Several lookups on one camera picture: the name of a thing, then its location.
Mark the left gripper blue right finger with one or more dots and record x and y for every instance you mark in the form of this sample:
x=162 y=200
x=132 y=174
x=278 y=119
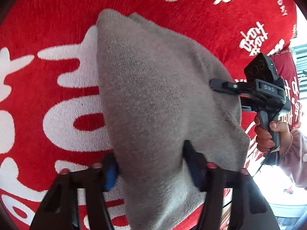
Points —
x=249 y=208

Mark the black camera box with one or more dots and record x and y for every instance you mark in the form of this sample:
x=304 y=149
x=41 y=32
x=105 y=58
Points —
x=261 y=68

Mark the right forearm lilac sleeve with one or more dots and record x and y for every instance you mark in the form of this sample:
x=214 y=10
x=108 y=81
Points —
x=293 y=160

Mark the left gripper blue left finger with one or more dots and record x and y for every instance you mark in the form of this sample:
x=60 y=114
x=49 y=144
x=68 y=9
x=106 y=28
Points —
x=59 y=208

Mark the grey knit garment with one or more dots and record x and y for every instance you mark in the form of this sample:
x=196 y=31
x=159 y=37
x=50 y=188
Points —
x=155 y=93

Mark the red blanket with white characters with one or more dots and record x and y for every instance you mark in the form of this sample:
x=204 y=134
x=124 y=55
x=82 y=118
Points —
x=51 y=115

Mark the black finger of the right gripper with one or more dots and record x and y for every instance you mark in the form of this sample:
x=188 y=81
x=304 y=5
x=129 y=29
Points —
x=225 y=87

